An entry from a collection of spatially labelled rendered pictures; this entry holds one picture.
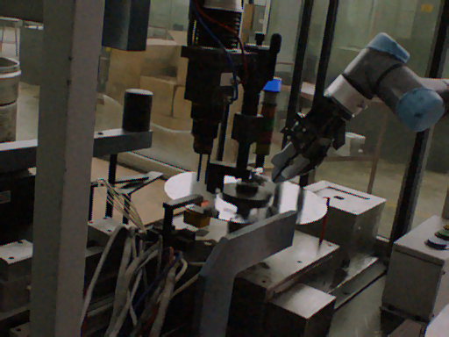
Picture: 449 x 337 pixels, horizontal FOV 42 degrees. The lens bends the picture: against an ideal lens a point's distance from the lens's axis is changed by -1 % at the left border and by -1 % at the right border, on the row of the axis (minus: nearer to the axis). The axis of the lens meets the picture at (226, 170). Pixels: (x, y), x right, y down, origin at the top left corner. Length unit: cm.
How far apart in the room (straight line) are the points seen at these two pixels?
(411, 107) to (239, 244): 40
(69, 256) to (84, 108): 14
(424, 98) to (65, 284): 71
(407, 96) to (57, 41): 70
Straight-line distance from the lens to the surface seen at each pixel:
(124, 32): 104
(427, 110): 107
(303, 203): 122
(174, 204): 102
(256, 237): 91
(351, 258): 144
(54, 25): 53
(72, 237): 56
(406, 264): 127
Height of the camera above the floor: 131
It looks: 15 degrees down
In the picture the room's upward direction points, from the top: 8 degrees clockwise
